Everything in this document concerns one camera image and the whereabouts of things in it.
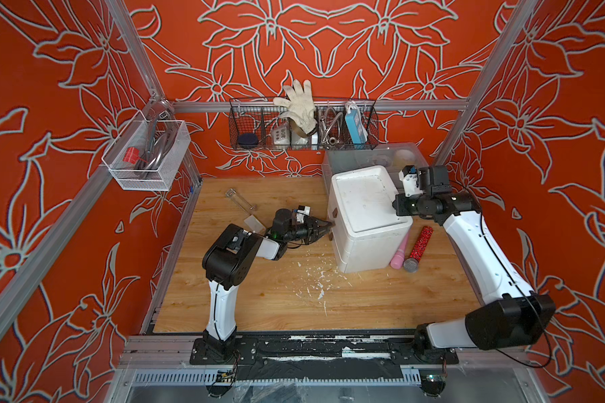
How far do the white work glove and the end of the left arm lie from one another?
0.33m

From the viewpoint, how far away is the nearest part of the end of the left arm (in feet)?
2.76

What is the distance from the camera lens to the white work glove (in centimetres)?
89
